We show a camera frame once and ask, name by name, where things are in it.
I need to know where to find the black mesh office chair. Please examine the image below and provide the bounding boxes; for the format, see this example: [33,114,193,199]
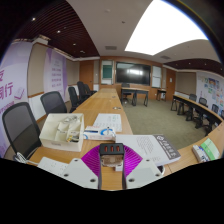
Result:
[39,90,68,116]
[1,101,43,161]

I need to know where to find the row of black office chairs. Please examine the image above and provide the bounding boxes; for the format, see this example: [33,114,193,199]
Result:
[67,80,98,113]

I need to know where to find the narrow purple wall banner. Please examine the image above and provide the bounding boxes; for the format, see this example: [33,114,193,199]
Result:
[43,47,69,101]

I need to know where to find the white wall whiteboard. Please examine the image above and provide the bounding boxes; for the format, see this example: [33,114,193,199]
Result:
[151,65,163,89]

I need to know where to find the open white cardboard box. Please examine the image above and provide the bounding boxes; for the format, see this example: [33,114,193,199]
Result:
[38,112,85,153]

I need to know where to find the white printed paper sheet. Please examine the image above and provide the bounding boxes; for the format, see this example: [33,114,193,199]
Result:
[92,113,123,133]

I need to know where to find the colourful wall posters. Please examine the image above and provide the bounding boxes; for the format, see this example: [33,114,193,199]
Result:
[196,76,224,114]

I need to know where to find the white power strip cable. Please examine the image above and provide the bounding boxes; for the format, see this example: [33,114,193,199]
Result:
[13,151,39,167]

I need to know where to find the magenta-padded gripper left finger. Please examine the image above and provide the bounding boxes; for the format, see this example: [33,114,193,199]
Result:
[62,144,103,191]

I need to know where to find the dark desk with wooden top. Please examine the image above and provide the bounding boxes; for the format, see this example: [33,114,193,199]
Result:
[120,87,150,108]

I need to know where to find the small white blue carton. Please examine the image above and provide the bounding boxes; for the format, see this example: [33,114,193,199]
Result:
[83,125,117,141]

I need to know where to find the white book with grey stripe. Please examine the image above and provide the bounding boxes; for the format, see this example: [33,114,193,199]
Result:
[114,133,182,167]

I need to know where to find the white pack of markers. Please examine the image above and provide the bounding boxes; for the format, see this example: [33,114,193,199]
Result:
[191,144,210,164]

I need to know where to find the large bright ceiling light panel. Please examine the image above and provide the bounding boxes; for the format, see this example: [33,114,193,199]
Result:
[124,0,209,57]

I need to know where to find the large black wall screen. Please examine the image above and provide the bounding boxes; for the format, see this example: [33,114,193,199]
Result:
[115,61,152,86]

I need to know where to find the green booklet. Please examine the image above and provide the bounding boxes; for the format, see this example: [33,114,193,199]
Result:
[199,137,222,161]

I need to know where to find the small dark side table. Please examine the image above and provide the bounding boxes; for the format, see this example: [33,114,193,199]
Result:
[156,88,167,102]

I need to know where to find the large white purple wall banner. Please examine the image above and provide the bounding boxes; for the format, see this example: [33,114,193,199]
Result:
[0,41,34,158]

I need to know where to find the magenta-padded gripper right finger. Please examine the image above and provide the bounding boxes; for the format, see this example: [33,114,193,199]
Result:
[121,148,165,190]

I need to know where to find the long curved wooden table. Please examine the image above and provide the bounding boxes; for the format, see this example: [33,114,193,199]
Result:
[170,94,223,127]

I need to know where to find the green white notice board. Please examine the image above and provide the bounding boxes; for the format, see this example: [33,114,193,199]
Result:
[100,59,114,85]

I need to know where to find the round dark cable grommet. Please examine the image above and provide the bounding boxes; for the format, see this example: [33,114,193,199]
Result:
[155,164,166,176]

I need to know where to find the group of black mesh chairs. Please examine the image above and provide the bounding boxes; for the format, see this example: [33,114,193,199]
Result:
[184,93,224,134]

